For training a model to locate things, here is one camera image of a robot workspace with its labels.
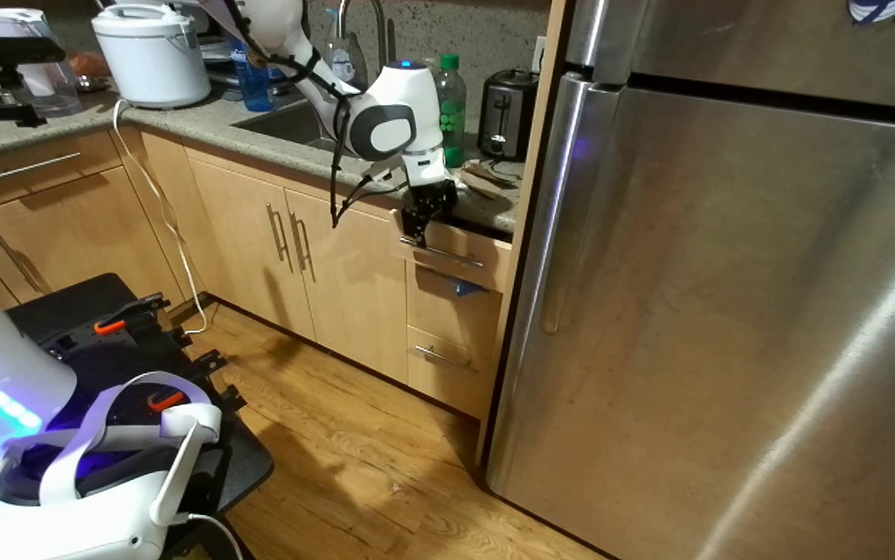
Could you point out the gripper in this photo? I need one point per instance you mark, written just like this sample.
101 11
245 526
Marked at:
435 194

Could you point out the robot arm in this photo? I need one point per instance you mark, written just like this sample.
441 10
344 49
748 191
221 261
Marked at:
385 117

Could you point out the wide wooden drawer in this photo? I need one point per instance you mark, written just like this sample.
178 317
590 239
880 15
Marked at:
35 183

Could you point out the brown crumpled cloth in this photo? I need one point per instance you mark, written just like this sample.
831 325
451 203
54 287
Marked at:
486 180

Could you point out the wooden cabinet door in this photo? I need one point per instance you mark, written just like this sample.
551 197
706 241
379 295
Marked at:
82 233
354 295
237 233

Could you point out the green plastic bottle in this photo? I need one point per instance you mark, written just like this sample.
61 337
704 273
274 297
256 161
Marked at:
452 109

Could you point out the black toaster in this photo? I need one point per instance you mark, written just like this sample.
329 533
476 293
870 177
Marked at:
505 117

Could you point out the sink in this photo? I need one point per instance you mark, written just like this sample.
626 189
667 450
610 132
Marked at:
291 124

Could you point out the clear soap bottle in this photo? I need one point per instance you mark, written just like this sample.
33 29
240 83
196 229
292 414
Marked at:
342 62

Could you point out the metal tap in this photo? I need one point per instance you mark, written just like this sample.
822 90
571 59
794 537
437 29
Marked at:
379 23

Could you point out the blue plastic bottle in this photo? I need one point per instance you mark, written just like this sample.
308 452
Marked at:
254 85

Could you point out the stainless steel refrigerator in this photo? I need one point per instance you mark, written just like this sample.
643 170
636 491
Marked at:
727 311

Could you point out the black orange clamp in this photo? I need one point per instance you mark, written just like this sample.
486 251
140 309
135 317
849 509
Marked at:
124 319
166 400

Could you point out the white rice cooker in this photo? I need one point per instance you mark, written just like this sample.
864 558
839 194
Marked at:
153 58

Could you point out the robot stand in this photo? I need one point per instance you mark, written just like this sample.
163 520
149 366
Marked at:
206 459

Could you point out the clear water filter pitcher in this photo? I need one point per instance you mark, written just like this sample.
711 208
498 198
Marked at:
35 78

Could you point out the white headset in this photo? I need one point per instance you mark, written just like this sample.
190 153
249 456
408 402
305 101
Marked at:
105 521

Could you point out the wall socket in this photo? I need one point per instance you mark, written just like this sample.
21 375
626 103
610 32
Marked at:
539 54

